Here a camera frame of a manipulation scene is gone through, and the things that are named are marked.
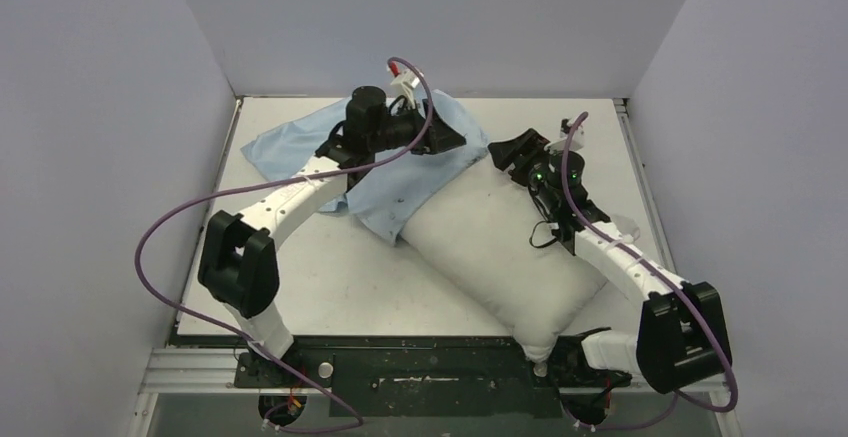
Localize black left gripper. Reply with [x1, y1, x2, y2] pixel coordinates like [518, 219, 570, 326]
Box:
[368, 99, 465, 157]

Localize light blue pillowcase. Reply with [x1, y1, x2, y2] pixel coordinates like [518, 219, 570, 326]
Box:
[241, 90, 490, 244]

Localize white pillow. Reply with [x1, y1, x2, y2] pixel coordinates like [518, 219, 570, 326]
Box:
[400, 157, 639, 362]

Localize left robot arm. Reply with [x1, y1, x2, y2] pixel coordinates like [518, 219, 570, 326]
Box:
[198, 86, 467, 387]

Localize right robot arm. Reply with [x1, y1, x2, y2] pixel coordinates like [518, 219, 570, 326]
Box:
[488, 129, 732, 394]

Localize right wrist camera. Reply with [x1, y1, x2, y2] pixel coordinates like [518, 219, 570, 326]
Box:
[559, 119, 585, 152]

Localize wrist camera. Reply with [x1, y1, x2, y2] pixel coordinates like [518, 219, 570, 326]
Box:
[559, 119, 585, 152]
[390, 69, 420, 112]

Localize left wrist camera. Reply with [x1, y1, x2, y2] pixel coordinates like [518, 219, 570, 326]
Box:
[390, 69, 420, 112]

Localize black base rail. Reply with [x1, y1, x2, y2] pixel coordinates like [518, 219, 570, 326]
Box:
[172, 334, 664, 420]

